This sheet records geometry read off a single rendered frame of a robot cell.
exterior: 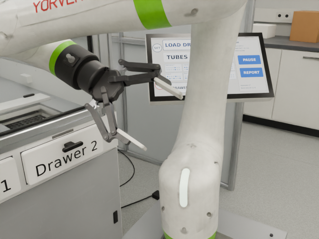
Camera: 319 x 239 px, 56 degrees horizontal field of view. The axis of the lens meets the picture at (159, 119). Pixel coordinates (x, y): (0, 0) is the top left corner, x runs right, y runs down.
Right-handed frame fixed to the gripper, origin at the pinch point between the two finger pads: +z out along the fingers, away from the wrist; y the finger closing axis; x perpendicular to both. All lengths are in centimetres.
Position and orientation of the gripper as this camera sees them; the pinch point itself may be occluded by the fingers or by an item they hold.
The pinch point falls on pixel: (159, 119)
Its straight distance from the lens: 63.6
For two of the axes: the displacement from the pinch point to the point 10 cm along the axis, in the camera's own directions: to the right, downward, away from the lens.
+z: 8.1, 5.2, -2.8
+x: 1.5, 2.8, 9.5
